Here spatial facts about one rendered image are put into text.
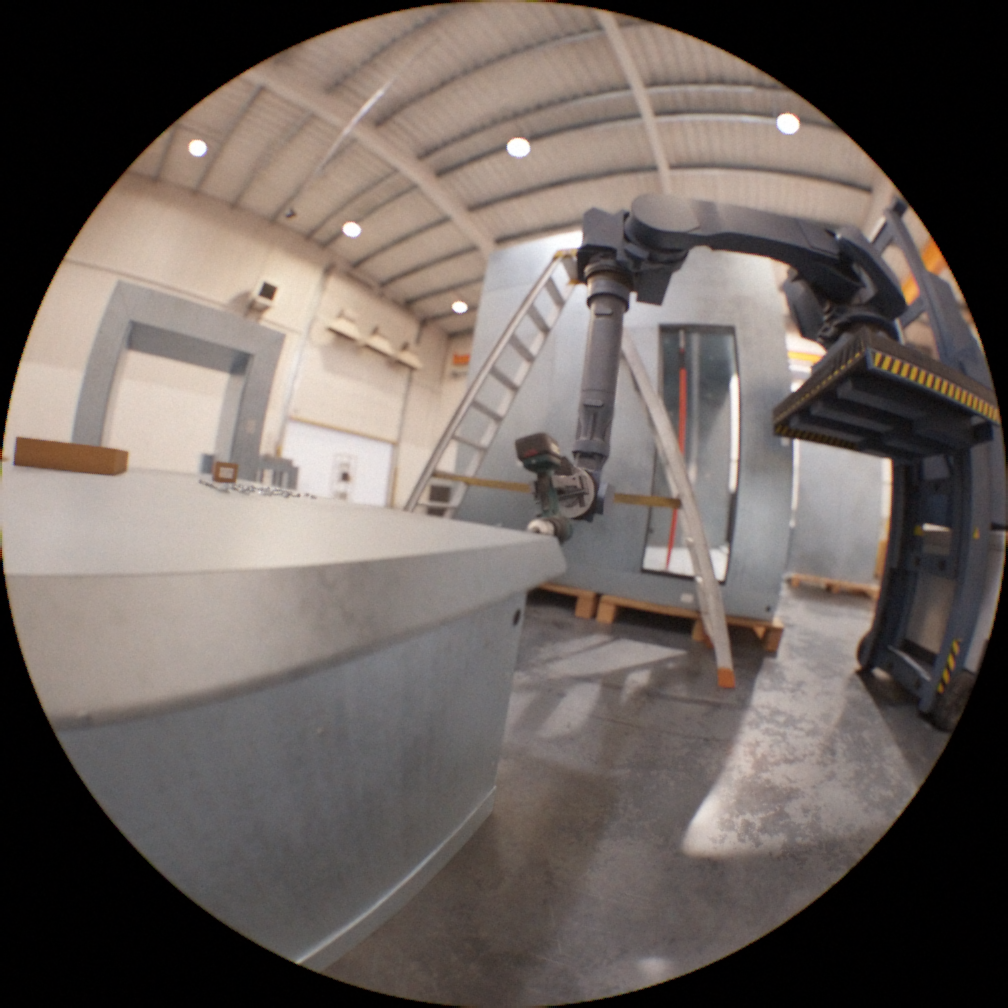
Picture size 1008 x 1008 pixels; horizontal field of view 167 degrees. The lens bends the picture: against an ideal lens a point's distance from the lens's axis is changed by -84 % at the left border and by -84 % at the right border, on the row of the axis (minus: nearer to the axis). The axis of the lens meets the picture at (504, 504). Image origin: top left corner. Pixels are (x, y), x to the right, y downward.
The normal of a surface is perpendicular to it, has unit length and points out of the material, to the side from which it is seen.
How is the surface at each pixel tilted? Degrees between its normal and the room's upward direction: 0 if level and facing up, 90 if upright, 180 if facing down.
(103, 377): 90
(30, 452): 90
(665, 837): 0
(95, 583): 68
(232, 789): 90
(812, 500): 90
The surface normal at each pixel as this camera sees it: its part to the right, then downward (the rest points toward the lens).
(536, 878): 0.13, -0.99
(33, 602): 0.87, -0.27
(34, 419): 0.86, 0.11
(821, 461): -0.76, -0.09
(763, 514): -0.49, -0.06
